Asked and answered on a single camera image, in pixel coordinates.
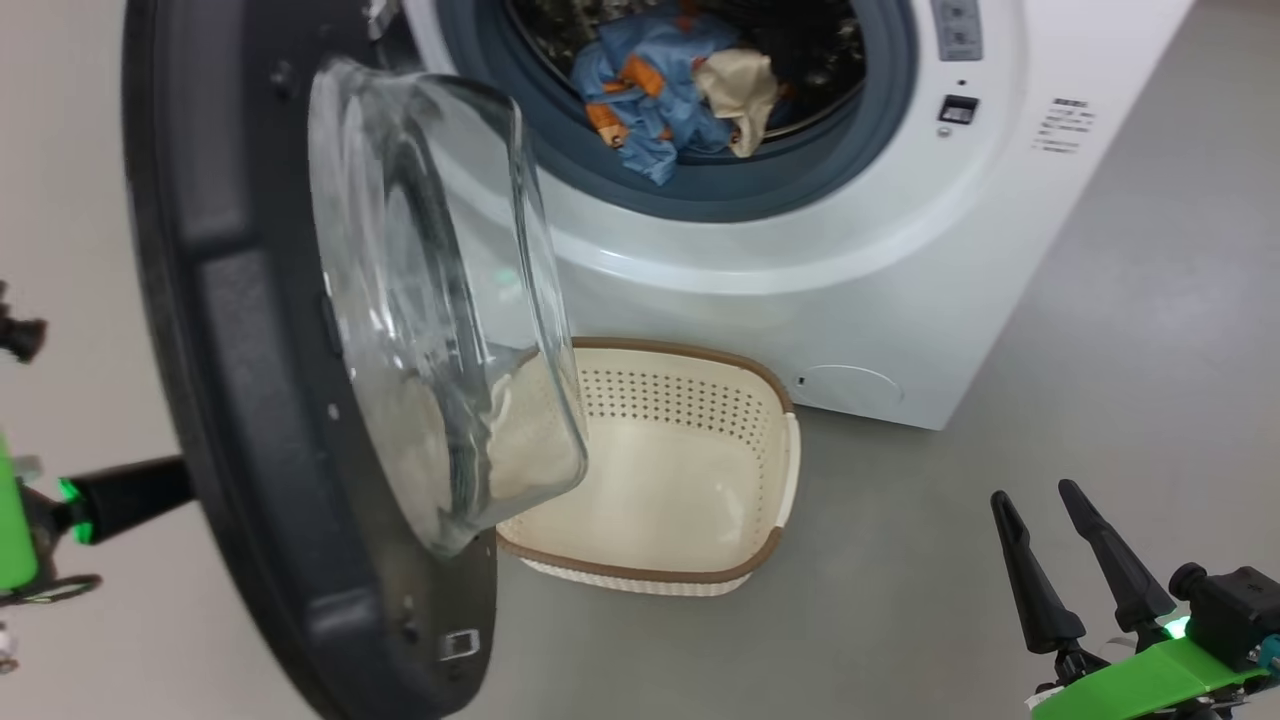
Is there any grey rubber door seal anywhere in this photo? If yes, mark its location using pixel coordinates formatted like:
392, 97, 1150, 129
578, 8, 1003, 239
435, 0, 919, 223

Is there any cream cloth garment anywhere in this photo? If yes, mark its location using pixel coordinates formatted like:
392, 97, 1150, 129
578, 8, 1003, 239
693, 48, 779, 159

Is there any cream perforated laundry basket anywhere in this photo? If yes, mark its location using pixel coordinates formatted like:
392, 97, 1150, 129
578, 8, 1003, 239
495, 337, 801, 598

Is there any printed text washer sticker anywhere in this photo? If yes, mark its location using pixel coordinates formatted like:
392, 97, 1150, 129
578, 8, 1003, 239
1030, 97, 1096, 154

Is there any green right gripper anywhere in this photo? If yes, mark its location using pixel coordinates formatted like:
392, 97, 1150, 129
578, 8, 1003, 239
990, 479, 1280, 720

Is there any black round glass washer door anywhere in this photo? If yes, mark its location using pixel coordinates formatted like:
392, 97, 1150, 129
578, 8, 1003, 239
122, 0, 591, 720

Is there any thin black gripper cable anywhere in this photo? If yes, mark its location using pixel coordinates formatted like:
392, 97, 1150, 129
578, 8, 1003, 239
0, 573, 103, 609

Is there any blue printed striped-collar shirt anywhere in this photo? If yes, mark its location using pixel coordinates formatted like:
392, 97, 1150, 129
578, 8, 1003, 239
572, 55, 741, 188

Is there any round white filter cover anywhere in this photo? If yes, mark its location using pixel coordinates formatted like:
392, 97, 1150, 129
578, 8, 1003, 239
797, 365, 906, 413

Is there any white front-load washing machine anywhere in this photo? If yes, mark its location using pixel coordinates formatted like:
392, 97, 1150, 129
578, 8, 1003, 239
400, 0, 1196, 431

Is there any grey washer panel label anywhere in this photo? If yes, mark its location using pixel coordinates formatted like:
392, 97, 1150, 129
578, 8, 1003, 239
930, 0, 984, 63

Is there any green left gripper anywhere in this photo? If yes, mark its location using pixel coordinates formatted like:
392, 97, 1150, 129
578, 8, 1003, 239
0, 430, 194, 593

